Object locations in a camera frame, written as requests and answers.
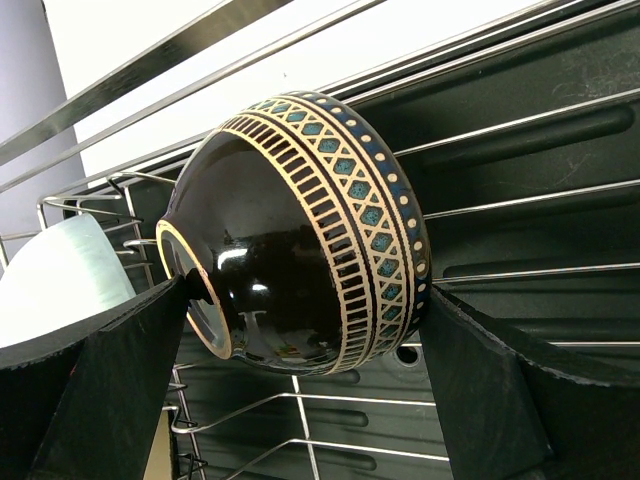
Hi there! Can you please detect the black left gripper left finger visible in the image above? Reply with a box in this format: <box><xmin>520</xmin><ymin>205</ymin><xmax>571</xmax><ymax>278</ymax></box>
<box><xmin>1</xmin><ymin>277</ymin><xmax>188</xmax><ymax>479</ymax></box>

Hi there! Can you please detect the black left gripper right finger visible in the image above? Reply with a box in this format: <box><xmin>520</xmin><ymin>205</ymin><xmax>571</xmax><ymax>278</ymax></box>
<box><xmin>420</xmin><ymin>287</ymin><xmax>639</xmax><ymax>479</ymax></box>

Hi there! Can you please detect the white round bowl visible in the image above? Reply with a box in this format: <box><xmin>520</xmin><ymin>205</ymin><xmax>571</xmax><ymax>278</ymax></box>
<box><xmin>1</xmin><ymin>214</ymin><xmax>136</xmax><ymax>347</ymax></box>

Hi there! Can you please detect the black patterned bowl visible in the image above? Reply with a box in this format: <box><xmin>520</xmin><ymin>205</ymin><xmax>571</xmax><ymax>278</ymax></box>
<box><xmin>156</xmin><ymin>91</ymin><xmax>431</xmax><ymax>375</ymax></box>

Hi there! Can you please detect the steel wire dish rack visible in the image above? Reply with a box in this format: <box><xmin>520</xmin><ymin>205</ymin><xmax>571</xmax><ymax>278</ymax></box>
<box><xmin>1</xmin><ymin>1</ymin><xmax>639</xmax><ymax>479</ymax></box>

